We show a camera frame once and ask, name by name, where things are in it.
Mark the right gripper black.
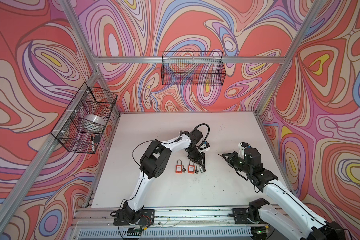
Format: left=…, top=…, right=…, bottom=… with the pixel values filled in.
left=221, top=151, right=252, bottom=174

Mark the red padlock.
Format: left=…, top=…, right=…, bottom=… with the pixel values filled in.
left=175, top=160, right=183, bottom=174
left=188, top=162, right=196, bottom=174

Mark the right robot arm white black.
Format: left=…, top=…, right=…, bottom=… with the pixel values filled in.
left=221, top=143, right=346, bottom=240

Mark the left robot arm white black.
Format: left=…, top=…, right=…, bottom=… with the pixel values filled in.
left=121, top=123, right=210, bottom=220

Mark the white tape roll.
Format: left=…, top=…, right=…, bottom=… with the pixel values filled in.
left=83, top=114, right=106, bottom=133

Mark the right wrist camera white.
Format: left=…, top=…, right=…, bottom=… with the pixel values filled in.
left=239, top=142, right=251, bottom=158

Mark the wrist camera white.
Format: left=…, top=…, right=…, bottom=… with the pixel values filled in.
left=199, top=141, right=210, bottom=152
left=239, top=142, right=251, bottom=158

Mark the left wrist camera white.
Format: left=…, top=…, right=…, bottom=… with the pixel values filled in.
left=199, top=141, right=210, bottom=152

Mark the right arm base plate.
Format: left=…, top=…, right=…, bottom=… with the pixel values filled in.
left=228, top=208, right=268, bottom=225

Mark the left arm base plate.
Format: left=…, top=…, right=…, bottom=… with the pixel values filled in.
left=111, top=209, right=155, bottom=226

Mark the black wire basket back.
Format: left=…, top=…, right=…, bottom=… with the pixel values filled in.
left=161, top=50, right=226, bottom=86

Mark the black wire basket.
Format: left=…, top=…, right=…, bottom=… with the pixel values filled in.
left=51, top=83, right=118, bottom=154
left=161, top=50, right=226, bottom=86

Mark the black wire basket left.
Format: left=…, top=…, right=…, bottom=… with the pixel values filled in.
left=51, top=83, right=118, bottom=154

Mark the aluminium front rail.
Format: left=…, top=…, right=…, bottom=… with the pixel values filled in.
left=71, top=204, right=316, bottom=229

